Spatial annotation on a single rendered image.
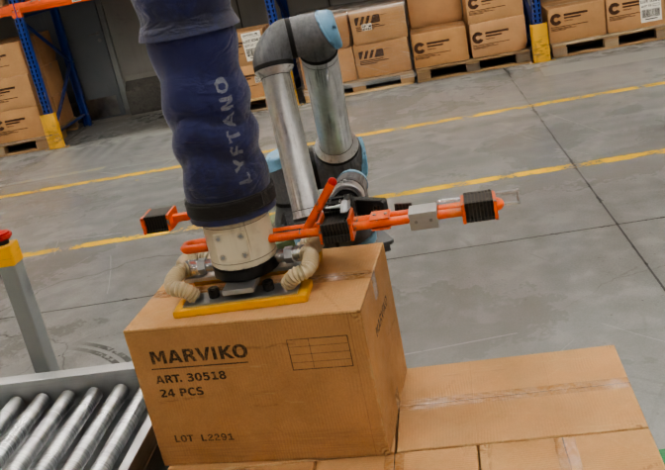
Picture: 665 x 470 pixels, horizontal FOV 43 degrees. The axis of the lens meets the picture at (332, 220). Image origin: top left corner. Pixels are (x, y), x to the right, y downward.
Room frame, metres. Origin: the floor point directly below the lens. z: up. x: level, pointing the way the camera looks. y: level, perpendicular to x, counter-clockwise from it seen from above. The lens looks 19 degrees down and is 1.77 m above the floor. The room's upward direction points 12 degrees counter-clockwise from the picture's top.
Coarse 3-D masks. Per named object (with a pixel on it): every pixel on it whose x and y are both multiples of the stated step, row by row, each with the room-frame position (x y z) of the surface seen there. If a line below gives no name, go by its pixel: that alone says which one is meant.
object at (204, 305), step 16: (208, 288) 1.94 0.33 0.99; (256, 288) 1.94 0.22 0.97; (272, 288) 1.90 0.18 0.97; (304, 288) 1.89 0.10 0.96; (192, 304) 1.92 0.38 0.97; (208, 304) 1.91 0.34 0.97; (224, 304) 1.89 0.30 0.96; (240, 304) 1.88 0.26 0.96; (256, 304) 1.87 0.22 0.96; (272, 304) 1.86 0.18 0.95; (288, 304) 1.86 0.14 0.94
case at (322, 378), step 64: (384, 256) 2.11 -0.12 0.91; (192, 320) 1.88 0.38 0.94; (256, 320) 1.81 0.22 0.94; (320, 320) 1.77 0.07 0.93; (384, 320) 1.97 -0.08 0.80; (192, 384) 1.87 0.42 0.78; (256, 384) 1.82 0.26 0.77; (320, 384) 1.78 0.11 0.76; (384, 384) 1.83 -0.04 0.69; (192, 448) 1.88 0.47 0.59; (256, 448) 1.83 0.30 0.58; (320, 448) 1.79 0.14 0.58; (384, 448) 1.75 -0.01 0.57
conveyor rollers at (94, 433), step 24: (120, 384) 2.40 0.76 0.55; (144, 408) 2.27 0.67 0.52; (0, 432) 2.29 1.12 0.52; (24, 432) 2.26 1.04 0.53; (48, 432) 2.23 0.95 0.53; (72, 432) 2.19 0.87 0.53; (96, 432) 2.15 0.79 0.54; (120, 432) 2.11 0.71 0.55; (0, 456) 2.13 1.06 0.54; (24, 456) 2.09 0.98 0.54; (48, 456) 2.06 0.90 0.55; (72, 456) 2.03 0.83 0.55
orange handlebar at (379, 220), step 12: (444, 204) 1.95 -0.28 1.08; (456, 204) 1.93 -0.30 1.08; (180, 216) 2.31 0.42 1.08; (360, 216) 1.98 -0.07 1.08; (372, 216) 1.95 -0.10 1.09; (384, 216) 1.94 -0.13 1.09; (396, 216) 1.96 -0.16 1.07; (444, 216) 1.90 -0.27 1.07; (456, 216) 1.89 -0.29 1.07; (276, 228) 2.02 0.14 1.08; (288, 228) 2.01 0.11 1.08; (300, 228) 2.00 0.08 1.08; (360, 228) 1.93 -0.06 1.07; (372, 228) 1.93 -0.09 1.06; (384, 228) 1.93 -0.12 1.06; (192, 240) 2.06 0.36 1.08; (204, 240) 2.05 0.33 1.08; (276, 240) 1.97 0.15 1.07; (192, 252) 2.01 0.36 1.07
